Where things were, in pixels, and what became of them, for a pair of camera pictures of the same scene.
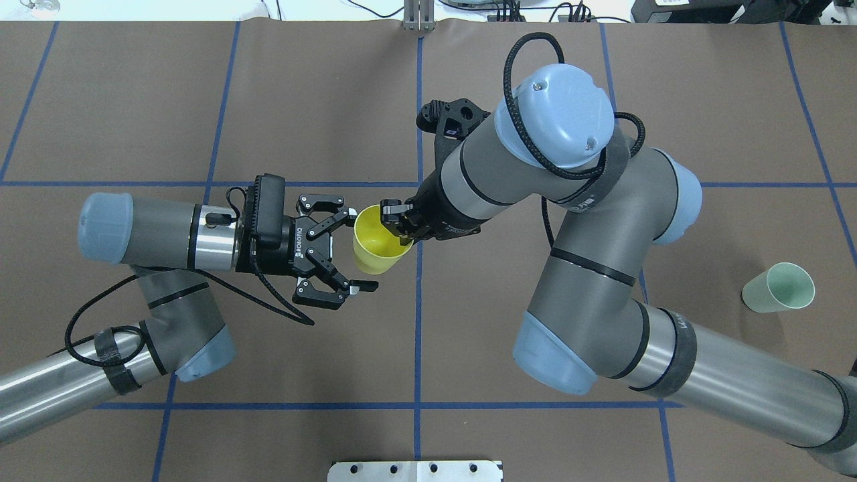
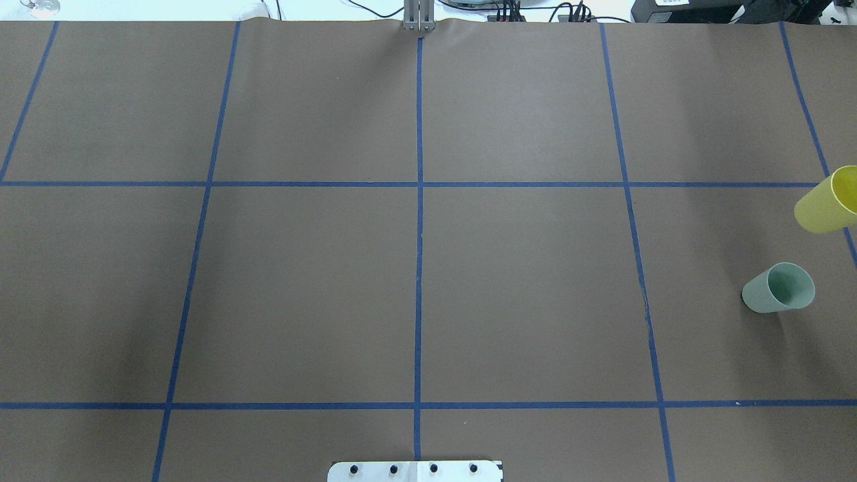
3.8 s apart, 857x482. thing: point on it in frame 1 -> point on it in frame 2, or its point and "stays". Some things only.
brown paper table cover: (425, 367) stays
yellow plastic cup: (377, 250) -> (831, 205)
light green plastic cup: (783, 286) stays
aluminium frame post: (419, 15) stays
